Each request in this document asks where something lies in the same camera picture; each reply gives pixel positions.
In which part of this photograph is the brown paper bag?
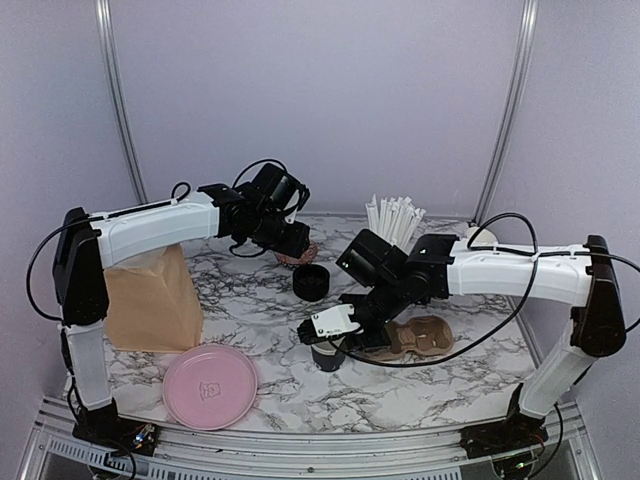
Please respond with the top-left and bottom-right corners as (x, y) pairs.
(104, 244), (204, 353)

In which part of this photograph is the stack of paper cups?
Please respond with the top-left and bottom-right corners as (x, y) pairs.
(464, 226), (498, 246)

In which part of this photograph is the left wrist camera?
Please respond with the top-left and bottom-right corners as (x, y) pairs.
(282, 184), (310, 224)

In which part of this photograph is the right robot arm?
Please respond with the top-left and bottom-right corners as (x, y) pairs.
(297, 229), (627, 448)

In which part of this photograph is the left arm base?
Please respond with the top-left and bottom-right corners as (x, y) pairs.
(73, 399), (159, 457)

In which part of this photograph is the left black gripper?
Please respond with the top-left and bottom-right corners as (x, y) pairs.
(250, 210), (310, 258)

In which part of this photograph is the brown cardboard cup carrier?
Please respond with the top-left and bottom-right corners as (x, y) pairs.
(365, 316), (454, 361)

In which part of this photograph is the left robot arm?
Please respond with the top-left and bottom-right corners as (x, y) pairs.
(52, 159), (310, 445)

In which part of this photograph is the left aluminium frame post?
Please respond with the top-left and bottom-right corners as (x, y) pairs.
(94, 0), (148, 204)

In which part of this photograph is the right aluminium frame post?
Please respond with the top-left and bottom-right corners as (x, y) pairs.
(473, 0), (539, 223)

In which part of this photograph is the pink plate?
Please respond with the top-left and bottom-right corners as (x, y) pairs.
(162, 344), (258, 431)

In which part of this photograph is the bundle of white straws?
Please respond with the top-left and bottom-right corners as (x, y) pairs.
(364, 194), (426, 253)

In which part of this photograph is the stack of black lids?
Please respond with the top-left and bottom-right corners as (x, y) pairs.
(292, 264), (330, 302)

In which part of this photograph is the aluminium frame post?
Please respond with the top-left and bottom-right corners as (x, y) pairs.
(473, 0), (539, 223)
(94, 0), (148, 204)

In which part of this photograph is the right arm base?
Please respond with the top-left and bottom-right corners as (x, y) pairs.
(459, 400), (548, 459)

